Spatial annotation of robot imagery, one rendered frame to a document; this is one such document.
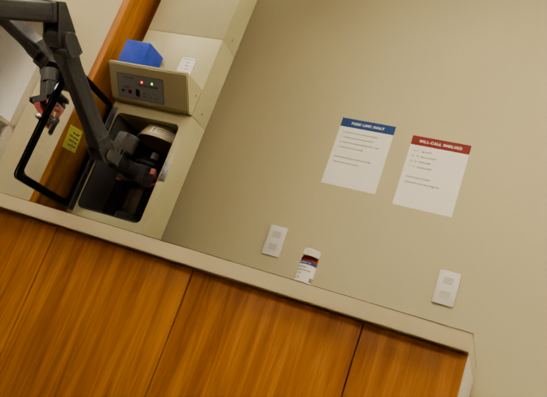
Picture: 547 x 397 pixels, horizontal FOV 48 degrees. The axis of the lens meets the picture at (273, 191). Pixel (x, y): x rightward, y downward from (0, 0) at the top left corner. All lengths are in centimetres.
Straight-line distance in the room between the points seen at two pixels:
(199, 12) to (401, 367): 146
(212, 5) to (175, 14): 15
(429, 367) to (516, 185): 100
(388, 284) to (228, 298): 78
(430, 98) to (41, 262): 146
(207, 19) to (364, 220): 91
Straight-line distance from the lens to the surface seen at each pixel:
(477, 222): 220
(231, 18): 226
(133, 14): 240
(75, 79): 190
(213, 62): 218
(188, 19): 234
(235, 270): 151
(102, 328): 168
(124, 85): 222
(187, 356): 155
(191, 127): 212
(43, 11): 183
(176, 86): 209
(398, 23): 260
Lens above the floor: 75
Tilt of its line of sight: 15 degrees up
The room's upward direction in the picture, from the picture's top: 20 degrees clockwise
